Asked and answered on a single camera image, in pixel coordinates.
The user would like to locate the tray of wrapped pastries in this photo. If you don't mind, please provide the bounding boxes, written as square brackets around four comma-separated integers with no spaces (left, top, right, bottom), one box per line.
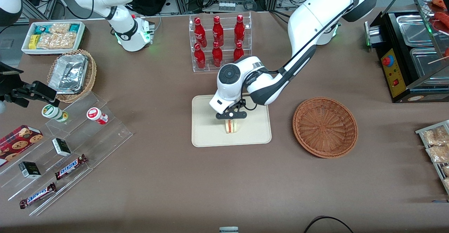
[415,120,449,195]

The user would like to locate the clear acrylic bottle rack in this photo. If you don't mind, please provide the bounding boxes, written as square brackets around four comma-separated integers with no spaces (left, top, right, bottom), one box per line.
[188,12,253,73]

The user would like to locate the black looped cable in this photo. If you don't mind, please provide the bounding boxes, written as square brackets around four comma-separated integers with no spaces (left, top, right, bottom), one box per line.
[303,216,355,233]

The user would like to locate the cream rectangular plastic tray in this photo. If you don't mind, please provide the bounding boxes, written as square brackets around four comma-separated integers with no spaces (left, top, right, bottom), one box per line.
[191,94,272,148]

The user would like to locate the steel warmer pan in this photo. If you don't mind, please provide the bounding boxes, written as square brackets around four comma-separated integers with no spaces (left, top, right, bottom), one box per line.
[396,14,434,47]
[409,47,449,83]

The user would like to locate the stacked aluminium foil trays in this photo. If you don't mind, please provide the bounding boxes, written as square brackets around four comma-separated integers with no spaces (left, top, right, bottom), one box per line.
[48,54,89,94]

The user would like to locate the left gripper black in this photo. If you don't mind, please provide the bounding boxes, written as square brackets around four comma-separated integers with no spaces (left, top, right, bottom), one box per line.
[215,99,247,120]

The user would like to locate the triangle sandwich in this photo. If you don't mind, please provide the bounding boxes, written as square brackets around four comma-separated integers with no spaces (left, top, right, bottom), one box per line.
[224,119,239,134]

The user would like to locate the small black carton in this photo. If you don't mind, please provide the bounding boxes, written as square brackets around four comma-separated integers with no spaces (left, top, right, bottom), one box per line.
[18,161,42,179]
[52,138,72,157]

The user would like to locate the green label yogurt cup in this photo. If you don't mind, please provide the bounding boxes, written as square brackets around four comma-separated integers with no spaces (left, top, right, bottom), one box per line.
[41,104,69,123]

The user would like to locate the round brown wicker basket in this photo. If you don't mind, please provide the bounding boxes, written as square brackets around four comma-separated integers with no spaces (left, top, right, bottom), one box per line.
[293,97,358,159]

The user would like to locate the red cookie box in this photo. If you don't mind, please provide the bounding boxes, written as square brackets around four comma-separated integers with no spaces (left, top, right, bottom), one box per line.
[0,125,44,167]

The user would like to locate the red label yogurt cup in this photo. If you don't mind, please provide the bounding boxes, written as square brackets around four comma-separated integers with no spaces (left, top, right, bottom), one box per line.
[87,107,109,125]

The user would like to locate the large rice cracker bag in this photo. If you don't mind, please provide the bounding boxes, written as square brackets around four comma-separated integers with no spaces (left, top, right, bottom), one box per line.
[36,32,77,50]

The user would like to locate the white snack bin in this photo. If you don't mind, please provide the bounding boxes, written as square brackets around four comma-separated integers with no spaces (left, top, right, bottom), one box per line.
[21,21,86,56]

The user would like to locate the red cola bottle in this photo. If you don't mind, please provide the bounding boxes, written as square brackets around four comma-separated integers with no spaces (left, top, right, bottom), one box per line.
[212,16,224,47]
[194,17,207,48]
[233,42,245,61]
[212,41,223,68]
[194,43,206,69]
[234,14,246,45]

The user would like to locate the snickers chocolate bar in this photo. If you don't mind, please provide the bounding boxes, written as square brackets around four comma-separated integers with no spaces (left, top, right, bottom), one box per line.
[19,182,58,209]
[54,154,88,181]

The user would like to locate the black food warmer yellow panel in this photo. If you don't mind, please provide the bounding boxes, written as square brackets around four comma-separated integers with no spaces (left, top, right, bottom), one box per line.
[364,0,449,103]

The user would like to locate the clear acrylic stepped display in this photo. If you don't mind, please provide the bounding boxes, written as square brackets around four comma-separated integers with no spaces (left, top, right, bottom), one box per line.
[0,92,133,217]

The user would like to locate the light wicker basket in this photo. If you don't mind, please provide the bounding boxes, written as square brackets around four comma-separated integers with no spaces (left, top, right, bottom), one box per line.
[47,49,97,103]

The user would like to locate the small rice cracker bag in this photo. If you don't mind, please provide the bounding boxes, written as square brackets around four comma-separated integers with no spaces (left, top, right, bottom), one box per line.
[49,23,71,34]

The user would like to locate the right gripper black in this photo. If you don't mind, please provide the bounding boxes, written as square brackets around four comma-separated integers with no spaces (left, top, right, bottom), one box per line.
[0,61,59,108]

